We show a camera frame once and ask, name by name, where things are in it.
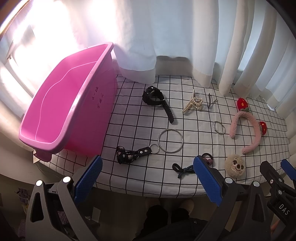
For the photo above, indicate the small silver hoop rings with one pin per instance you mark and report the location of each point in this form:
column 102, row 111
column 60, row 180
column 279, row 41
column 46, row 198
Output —
column 219, row 127

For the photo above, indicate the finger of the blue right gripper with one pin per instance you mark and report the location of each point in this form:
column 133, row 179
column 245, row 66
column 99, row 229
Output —
column 288, row 169

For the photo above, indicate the pink plastic bin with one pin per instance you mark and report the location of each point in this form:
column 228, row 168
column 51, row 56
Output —
column 72, row 108

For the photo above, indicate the beige plush sloth face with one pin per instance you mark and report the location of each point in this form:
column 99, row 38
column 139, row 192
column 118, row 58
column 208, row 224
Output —
column 234, row 166

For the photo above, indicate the pearl hair claw clip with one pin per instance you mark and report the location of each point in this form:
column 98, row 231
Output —
column 194, row 102

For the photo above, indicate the checkered white bed sheet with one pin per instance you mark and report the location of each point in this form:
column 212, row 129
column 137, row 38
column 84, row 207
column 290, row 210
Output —
column 132, row 161

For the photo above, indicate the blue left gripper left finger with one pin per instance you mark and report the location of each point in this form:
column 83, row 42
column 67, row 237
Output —
column 85, row 178

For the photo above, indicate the large silver bangle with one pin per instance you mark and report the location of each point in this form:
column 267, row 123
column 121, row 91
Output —
column 170, row 141

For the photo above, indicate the black digital wristwatch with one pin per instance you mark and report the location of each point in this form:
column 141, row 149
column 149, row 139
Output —
column 153, row 96

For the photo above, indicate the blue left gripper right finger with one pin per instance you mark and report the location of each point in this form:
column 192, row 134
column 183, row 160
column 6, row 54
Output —
column 209, row 178

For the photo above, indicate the white curtain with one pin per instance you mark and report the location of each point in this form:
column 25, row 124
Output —
column 241, row 44

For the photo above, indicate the black hairpin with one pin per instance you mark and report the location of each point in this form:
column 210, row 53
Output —
column 211, row 101

